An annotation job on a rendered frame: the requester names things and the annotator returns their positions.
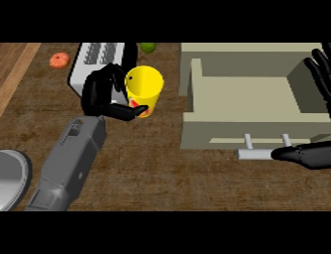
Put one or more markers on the yellow cup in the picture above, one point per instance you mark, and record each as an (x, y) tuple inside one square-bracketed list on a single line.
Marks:
[(143, 86)]

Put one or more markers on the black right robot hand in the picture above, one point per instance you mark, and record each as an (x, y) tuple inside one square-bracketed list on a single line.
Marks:
[(329, 99)]

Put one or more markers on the orange round fruit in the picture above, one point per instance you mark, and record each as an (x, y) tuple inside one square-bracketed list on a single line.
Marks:
[(59, 60)]

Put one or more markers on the beige open drawer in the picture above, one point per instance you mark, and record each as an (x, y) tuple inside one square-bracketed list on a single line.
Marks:
[(255, 109)]

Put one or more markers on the grey metal pot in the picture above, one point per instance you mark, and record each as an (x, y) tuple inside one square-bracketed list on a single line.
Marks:
[(0, 178)]

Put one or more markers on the green fruit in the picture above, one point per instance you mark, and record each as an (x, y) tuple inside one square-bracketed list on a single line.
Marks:
[(147, 47)]

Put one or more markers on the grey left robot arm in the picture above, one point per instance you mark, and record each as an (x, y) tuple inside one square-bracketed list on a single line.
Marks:
[(71, 165)]

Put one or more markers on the grey toaster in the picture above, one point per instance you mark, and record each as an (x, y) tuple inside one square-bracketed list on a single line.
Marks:
[(99, 66)]

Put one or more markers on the beige cabinet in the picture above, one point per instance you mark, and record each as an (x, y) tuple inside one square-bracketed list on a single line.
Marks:
[(251, 53)]

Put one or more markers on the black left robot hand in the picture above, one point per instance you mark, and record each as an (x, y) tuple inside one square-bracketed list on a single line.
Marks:
[(94, 96)]

